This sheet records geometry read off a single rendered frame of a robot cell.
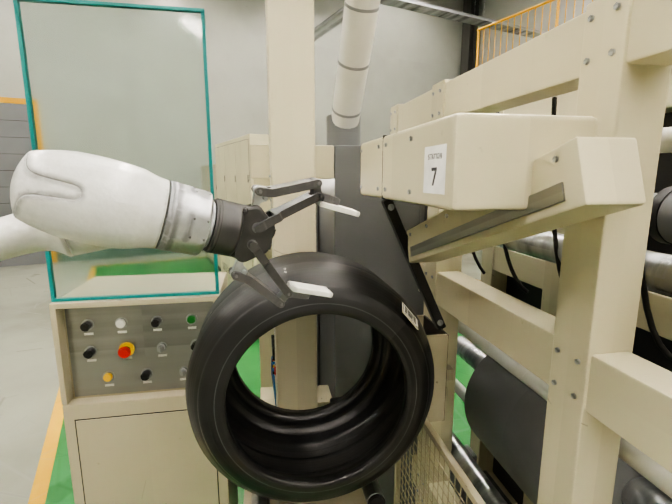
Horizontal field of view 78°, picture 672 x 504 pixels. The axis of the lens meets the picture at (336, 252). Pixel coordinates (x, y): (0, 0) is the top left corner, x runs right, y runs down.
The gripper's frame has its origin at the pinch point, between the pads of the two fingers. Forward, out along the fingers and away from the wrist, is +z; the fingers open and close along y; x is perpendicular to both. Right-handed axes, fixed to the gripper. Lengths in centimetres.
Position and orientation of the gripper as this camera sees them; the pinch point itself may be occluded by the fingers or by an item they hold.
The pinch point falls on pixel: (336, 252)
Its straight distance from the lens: 65.9
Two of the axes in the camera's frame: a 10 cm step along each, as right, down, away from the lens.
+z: 8.5, 1.8, 4.9
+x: -4.2, -3.0, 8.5
